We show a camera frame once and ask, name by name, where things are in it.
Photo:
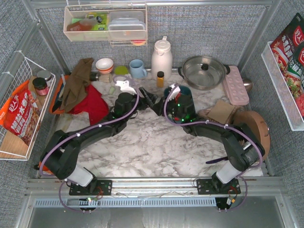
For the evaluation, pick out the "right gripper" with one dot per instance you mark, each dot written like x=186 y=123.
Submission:
x=163 y=108

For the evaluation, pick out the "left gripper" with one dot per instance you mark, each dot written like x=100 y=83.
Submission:
x=143 y=99

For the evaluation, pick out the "green capsule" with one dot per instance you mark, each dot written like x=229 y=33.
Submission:
x=111 y=90

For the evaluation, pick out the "red cloth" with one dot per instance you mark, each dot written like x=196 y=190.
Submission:
x=93 y=104

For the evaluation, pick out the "teal storage basket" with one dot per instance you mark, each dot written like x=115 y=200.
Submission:
x=187 y=92

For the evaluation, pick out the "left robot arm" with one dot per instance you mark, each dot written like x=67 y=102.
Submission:
x=61 y=153

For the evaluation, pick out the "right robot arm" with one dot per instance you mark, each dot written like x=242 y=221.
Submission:
x=242 y=147

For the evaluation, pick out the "green lid cup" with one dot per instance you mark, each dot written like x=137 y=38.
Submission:
x=121 y=71

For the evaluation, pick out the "orange spice bottle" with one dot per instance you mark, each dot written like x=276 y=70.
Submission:
x=160 y=79

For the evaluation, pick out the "blue mug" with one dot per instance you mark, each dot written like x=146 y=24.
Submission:
x=137 y=69

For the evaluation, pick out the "pepper grinder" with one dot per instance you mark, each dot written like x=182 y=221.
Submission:
x=106 y=78

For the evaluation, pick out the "white orange bowl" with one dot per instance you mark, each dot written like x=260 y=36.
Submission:
x=105 y=65

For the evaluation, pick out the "steel pot with lid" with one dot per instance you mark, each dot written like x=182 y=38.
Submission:
x=203 y=72

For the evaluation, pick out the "brown cloth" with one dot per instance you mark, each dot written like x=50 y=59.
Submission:
x=76 y=84

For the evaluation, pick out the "white thermos jug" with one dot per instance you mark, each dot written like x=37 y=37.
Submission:
x=162 y=58

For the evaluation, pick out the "pink egg tray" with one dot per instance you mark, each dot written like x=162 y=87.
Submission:
x=234 y=87

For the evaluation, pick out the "purple knife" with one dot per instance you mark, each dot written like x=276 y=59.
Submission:
x=217 y=160

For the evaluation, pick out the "orange tray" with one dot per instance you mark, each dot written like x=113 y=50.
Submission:
x=55 y=97

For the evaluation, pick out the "steel ladle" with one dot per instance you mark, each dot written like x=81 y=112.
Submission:
x=248 y=84

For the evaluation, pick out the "round wooden board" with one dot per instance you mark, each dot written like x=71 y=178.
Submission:
x=257 y=125

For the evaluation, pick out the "clear plastic containers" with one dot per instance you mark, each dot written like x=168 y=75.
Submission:
x=126 y=25

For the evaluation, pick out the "dark lid jar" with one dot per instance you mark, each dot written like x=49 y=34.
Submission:
x=40 y=86

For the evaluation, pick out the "green drink packet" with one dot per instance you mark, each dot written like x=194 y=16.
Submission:
x=102 y=20

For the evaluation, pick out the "orange cup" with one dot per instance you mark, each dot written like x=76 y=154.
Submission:
x=45 y=170

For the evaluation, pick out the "orange snack bag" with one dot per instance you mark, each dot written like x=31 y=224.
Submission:
x=18 y=115

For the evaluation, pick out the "red seasoning packet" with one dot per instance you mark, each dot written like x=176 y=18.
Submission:
x=288 y=51

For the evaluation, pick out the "cream wall rack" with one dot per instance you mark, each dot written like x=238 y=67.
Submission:
x=78 y=28

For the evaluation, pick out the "white wire basket right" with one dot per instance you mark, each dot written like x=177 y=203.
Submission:
x=287 y=102

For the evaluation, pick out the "white wire basket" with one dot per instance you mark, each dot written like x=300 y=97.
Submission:
x=11 y=146
x=287 y=102

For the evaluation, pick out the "white wire basket left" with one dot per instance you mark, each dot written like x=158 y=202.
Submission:
x=11 y=146

